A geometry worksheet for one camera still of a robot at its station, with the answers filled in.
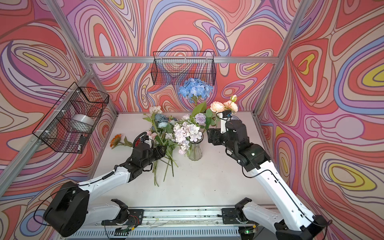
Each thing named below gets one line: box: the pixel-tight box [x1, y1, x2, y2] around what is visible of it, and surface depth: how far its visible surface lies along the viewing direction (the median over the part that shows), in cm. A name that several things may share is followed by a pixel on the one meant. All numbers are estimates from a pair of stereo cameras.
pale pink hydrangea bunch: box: [173, 121, 203, 155], surface depth 72 cm
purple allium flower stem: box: [194, 112, 207, 124], surface depth 75 cm
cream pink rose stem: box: [210, 95, 239, 113], surface depth 70 cm
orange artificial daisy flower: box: [109, 133, 133, 150], surface depth 101 cm
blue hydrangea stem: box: [178, 78, 213, 106], surface depth 70 cm
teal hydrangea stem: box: [154, 113, 169, 128], surface depth 106 cm
